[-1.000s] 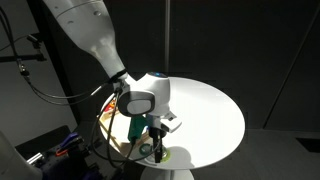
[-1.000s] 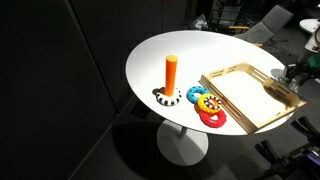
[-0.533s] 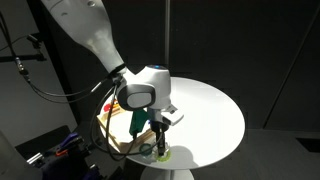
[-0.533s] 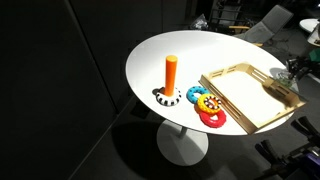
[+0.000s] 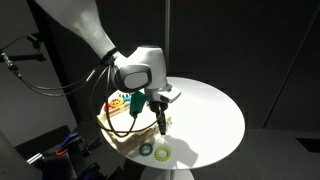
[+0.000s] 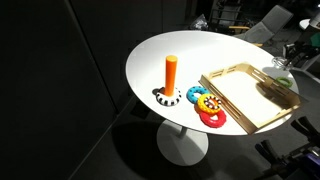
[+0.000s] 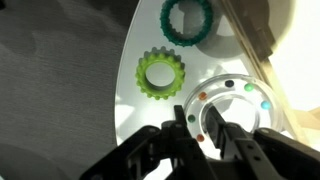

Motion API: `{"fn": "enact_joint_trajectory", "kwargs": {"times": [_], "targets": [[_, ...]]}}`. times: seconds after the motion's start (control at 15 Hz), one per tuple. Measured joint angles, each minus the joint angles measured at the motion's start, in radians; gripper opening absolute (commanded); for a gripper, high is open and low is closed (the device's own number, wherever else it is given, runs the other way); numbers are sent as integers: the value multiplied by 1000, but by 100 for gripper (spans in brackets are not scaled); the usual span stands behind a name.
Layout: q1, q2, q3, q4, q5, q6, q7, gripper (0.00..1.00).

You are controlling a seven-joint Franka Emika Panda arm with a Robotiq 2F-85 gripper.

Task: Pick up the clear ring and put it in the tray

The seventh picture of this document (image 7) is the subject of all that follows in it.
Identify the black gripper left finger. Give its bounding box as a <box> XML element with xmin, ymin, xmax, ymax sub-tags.
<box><xmin>173</xmin><ymin>104</ymin><xmax>194</xmax><ymax>139</ymax></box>

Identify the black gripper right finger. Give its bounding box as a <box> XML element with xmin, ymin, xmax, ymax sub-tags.
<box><xmin>203</xmin><ymin>105</ymin><xmax>249</xmax><ymax>158</ymax></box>

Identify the clear ring with coloured beads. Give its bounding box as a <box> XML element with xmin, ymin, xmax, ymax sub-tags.
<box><xmin>183</xmin><ymin>73</ymin><xmax>284</xmax><ymax>158</ymax></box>

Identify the light wooden tray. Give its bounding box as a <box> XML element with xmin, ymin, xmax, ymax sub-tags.
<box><xmin>219</xmin><ymin>0</ymin><xmax>320</xmax><ymax>148</ymax></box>

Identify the light green toy ring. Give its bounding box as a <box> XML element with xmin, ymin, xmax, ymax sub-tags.
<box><xmin>134</xmin><ymin>47</ymin><xmax>186</xmax><ymax>101</ymax></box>

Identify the dark green toy ring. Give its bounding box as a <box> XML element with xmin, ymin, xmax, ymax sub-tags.
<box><xmin>159</xmin><ymin>0</ymin><xmax>214</xmax><ymax>48</ymax></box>

